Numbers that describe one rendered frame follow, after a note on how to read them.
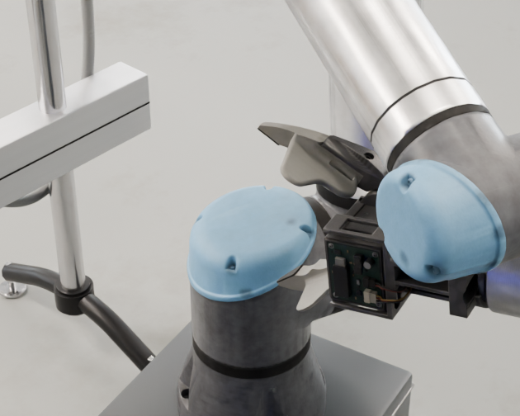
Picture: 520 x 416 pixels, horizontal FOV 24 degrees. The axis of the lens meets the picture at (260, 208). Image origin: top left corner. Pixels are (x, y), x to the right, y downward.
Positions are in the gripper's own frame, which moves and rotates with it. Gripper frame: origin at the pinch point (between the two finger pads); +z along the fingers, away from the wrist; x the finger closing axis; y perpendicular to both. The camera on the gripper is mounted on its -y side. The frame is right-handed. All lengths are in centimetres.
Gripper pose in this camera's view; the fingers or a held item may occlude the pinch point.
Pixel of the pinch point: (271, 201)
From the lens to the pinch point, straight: 99.1
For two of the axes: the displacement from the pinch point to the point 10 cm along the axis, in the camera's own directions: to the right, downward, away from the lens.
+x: 1.1, 8.5, 5.1
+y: -4.8, 5.0, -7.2
